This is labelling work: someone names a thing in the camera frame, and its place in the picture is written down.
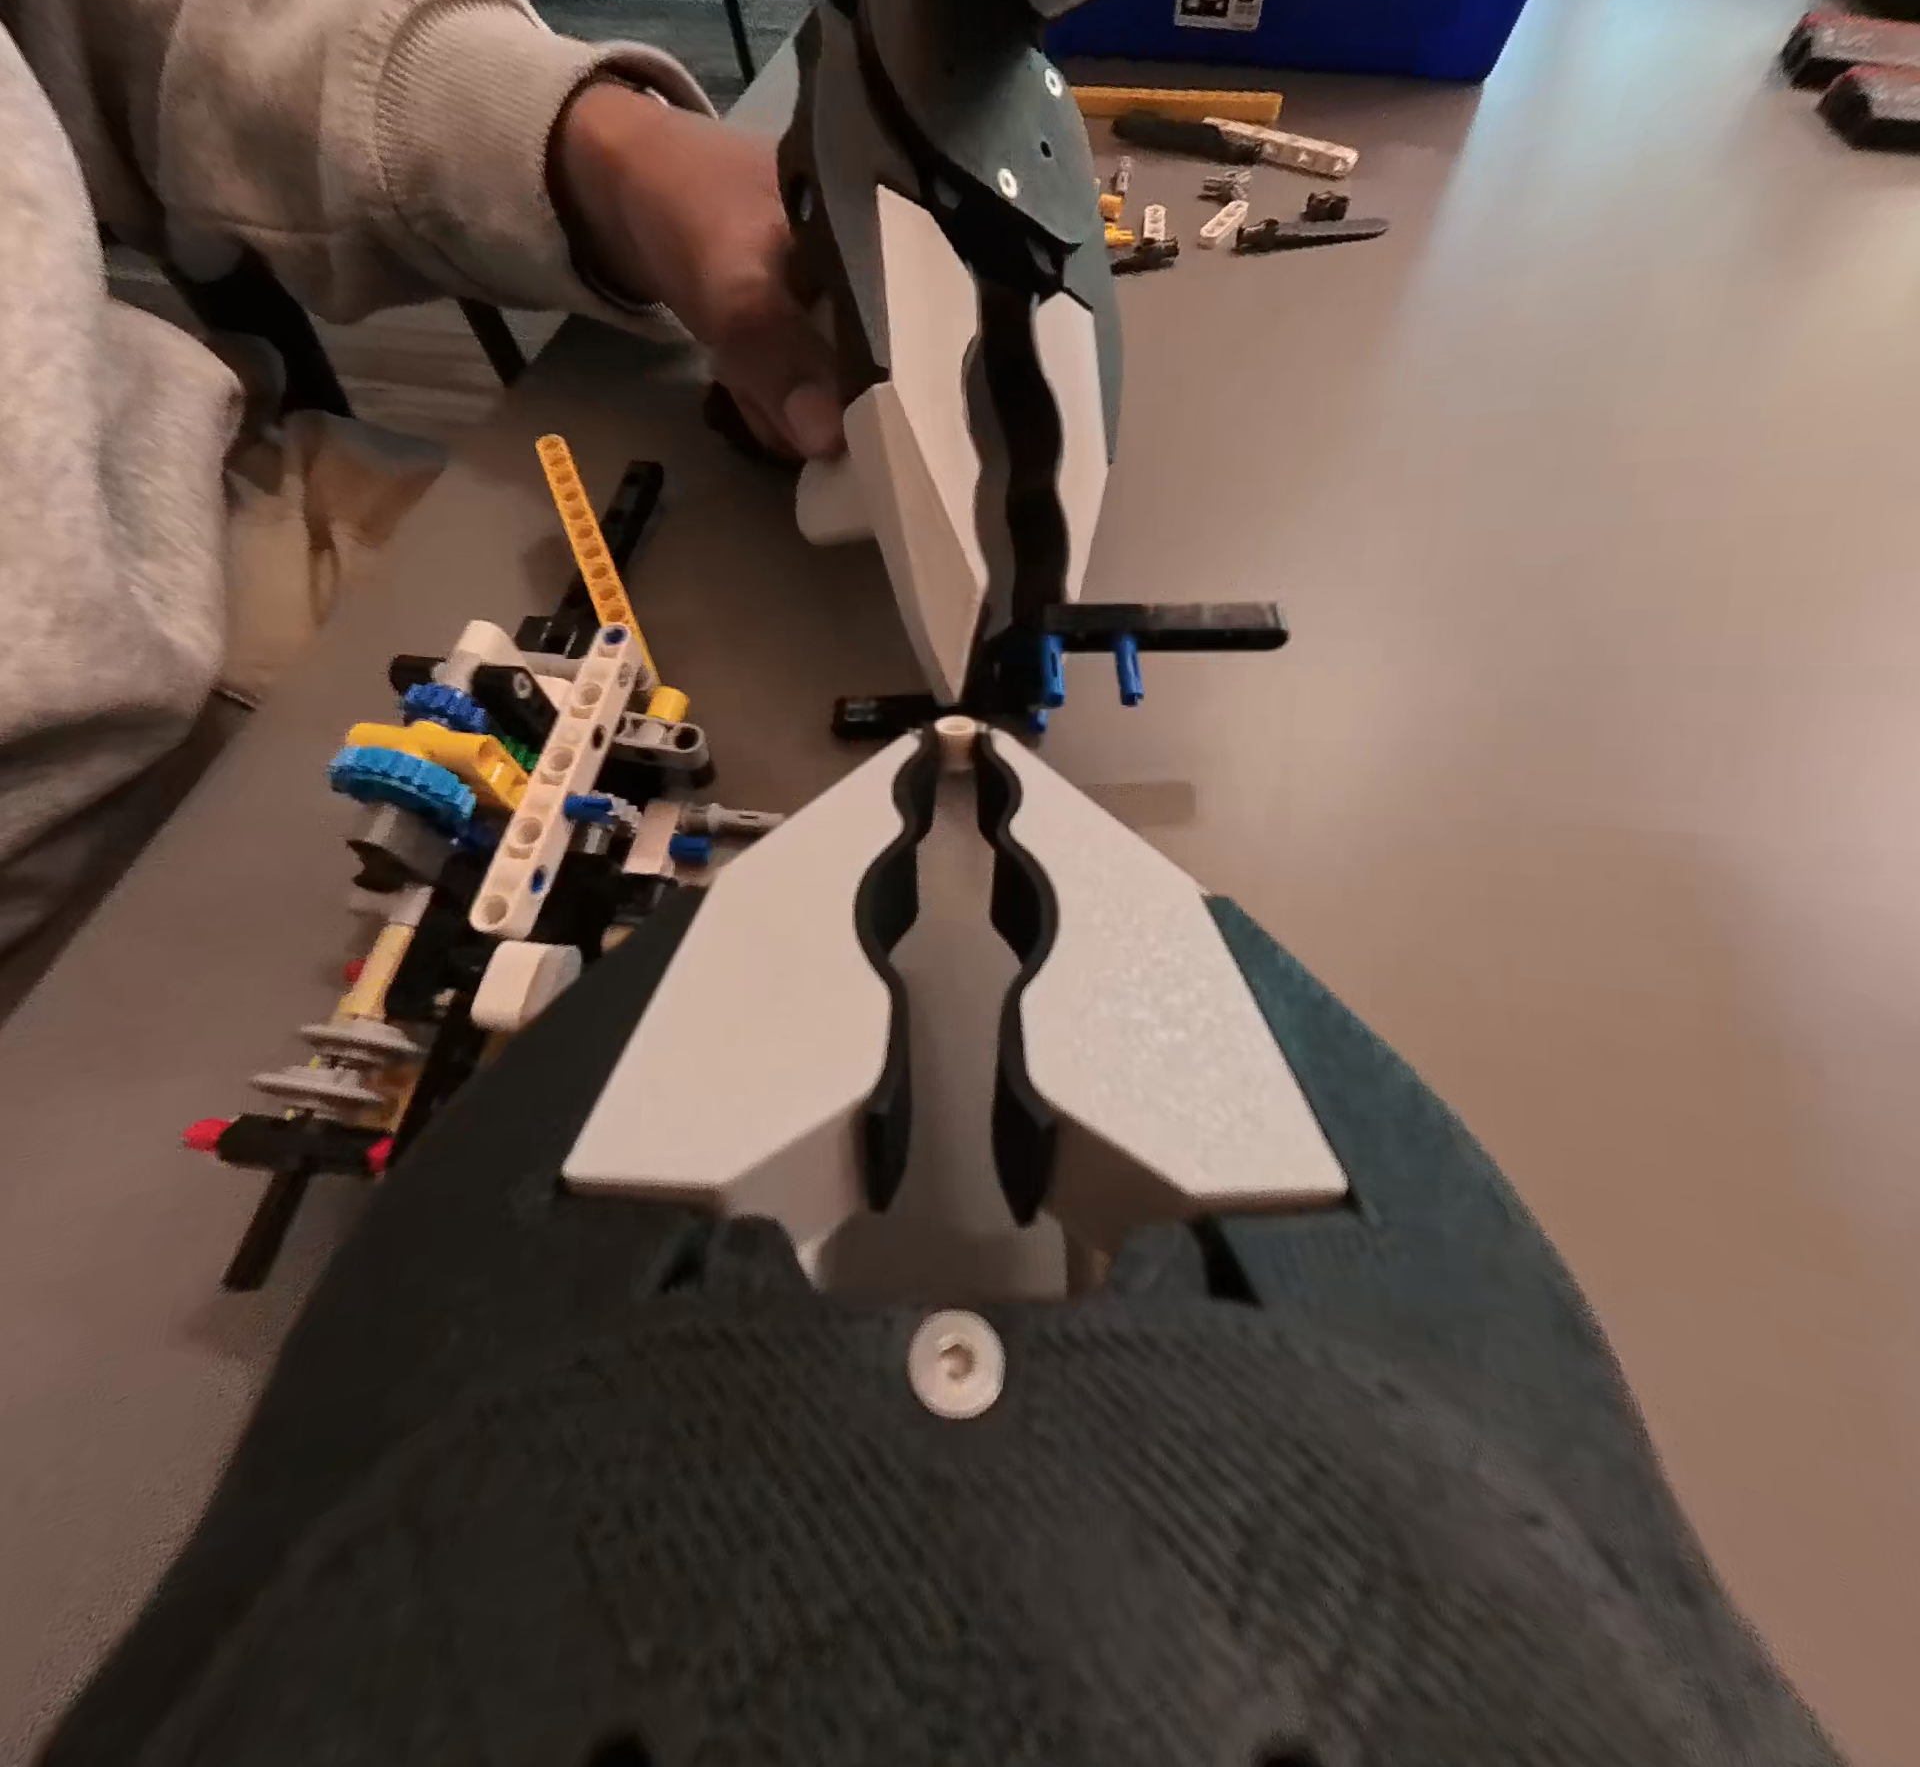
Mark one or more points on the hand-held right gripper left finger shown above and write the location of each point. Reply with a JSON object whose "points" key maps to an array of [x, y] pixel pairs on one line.
{"points": [[720, 1048]]}

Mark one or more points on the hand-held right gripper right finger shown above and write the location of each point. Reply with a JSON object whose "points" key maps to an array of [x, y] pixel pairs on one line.
{"points": [[1171, 1048]]}

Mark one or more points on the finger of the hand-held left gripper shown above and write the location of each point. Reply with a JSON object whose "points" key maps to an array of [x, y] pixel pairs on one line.
{"points": [[1082, 417], [922, 447]]}

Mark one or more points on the long black lego beam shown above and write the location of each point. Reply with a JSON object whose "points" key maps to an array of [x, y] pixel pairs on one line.
{"points": [[1184, 625]]}

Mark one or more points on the pale lego pin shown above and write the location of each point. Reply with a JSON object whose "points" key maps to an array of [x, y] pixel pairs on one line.
{"points": [[957, 736]]}

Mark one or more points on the person's left forearm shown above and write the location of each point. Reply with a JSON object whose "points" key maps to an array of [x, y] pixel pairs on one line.
{"points": [[301, 73]]}

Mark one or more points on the cluster of tiny lego parts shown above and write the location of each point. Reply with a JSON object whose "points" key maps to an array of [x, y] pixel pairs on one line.
{"points": [[1153, 223]]}

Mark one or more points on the small white lego beam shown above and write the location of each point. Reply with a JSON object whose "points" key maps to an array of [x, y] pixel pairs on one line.
{"points": [[1223, 225]]}

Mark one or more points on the black lego blade piece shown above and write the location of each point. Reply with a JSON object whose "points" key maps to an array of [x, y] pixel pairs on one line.
{"points": [[1320, 233]]}

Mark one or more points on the partly built lego model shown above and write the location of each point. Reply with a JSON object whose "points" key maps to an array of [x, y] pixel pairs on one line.
{"points": [[533, 808]]}

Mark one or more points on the long white lego beam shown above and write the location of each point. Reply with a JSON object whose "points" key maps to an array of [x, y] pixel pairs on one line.
{"points": [[1298, 147]]}

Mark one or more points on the person's left hand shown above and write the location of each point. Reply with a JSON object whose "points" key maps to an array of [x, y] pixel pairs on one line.
{"points": [[691, 237]]}

